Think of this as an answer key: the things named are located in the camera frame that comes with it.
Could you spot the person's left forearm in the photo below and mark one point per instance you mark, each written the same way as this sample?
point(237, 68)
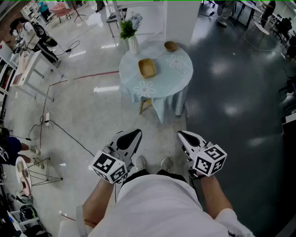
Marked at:
point(101, 199)

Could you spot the round wooden bowl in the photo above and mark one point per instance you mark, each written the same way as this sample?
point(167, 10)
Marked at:
point(170, 46)

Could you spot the white power strip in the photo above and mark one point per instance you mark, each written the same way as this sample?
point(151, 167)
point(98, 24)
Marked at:
point(47, 119)

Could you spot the rectangular wooden container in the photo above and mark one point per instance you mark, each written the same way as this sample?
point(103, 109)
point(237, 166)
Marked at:
point(148, 69)

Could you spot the white metal-frame table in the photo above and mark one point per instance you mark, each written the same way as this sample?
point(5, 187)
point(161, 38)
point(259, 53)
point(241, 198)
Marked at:
point(115, 17)

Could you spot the white desk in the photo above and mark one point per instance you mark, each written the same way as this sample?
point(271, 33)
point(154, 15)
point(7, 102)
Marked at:
point(25, 67)

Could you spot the light blue flowered tablecloth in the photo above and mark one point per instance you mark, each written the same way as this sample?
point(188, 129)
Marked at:
point(171, 76)

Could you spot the black tripod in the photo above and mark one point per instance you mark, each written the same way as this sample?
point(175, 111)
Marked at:
point(79, 12)

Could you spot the small white round table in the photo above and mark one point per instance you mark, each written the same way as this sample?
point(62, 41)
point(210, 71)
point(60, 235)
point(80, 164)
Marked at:
point(261, 27)

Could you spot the person's right white shoe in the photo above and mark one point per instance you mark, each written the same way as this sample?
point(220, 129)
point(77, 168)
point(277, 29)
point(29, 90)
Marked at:
point(166, 164)

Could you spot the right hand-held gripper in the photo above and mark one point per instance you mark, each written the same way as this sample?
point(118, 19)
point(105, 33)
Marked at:
point(208, 162)

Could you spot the person's black trousers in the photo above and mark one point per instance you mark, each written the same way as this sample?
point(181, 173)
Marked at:
point(138, 173)

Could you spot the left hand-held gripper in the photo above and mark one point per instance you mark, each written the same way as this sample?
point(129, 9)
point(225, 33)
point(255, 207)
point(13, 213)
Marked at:
point(133, 148)

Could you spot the person's right forearm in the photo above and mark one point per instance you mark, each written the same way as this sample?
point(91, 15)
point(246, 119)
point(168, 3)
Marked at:
point(215, 194)

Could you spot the person's white shirt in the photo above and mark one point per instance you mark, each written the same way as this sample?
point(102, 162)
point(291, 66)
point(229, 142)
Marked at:
point(159, 208)

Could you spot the person's left white shoe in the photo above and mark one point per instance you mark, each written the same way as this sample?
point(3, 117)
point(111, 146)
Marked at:
point(140, 163)

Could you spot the person's white shoe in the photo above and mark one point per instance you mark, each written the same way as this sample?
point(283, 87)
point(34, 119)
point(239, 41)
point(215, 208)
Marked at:
point(140, 163)
point(166, 164)

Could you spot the dark helmet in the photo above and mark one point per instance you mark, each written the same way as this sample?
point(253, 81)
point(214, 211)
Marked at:
point(27, 211)

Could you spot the white shelf unit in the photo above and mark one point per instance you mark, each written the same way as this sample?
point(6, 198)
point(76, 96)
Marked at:
point(4, 71)

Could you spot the white ribbed vase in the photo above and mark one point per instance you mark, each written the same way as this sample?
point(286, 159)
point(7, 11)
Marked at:
point(133, 45)

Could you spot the blue and green flower bouquet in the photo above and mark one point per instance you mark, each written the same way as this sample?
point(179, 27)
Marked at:
point(129, 27)

